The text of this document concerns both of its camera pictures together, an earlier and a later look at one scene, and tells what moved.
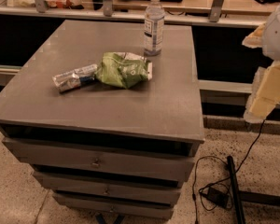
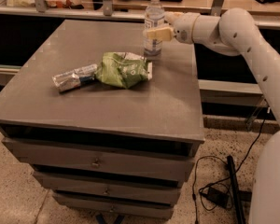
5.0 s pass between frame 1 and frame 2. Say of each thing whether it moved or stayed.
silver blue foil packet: stayed
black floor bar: stayed
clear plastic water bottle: stayed
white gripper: moved
